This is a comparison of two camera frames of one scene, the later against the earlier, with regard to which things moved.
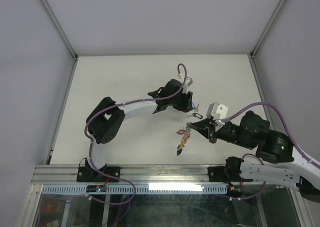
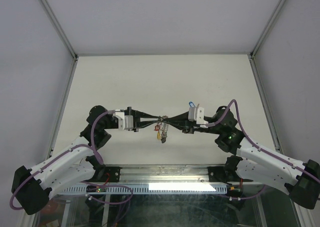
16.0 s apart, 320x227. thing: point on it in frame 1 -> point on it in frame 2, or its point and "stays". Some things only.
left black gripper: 186,106 -> 137,115
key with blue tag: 195,109 stays
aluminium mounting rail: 130,174 stays
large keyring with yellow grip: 186,132 -> 162,129
